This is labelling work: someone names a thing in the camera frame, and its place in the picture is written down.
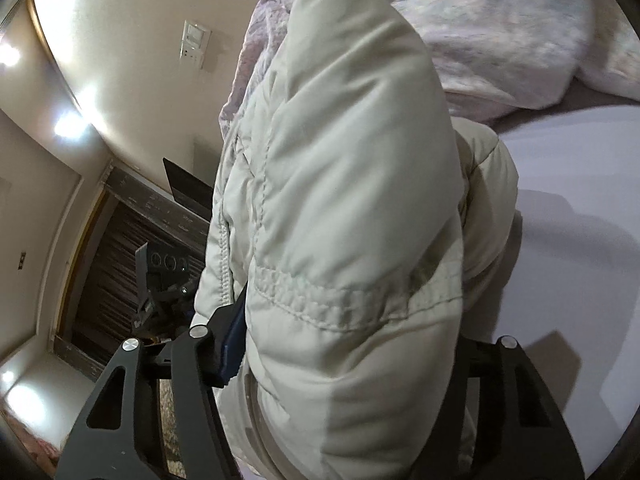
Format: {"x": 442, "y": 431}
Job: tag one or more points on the person's cream fleece clothing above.
{"x": 167, "y": 425}

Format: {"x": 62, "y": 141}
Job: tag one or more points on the white wall switch panel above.
{"x": 195, "y": 42}

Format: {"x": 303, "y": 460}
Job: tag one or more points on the pink fluffy blanket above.
{"x": 500, "y": 25}

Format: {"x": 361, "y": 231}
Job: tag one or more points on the cream puffer jacket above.
{"x": 350, "y": 185}

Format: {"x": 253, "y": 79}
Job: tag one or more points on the dark laptop screen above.
{"x": 187, "y": 190}

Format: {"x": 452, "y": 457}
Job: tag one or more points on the bed with lavender sheet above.
{"x": 575, "y": 210}

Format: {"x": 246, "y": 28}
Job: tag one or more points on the dark wooden cabinet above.
{"x": 115, "y": 260}

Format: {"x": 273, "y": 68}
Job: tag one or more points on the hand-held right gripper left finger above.
{"x": 232, "y": 342}

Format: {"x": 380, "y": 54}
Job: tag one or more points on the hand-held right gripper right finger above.
{"x": 510, "y": 375}

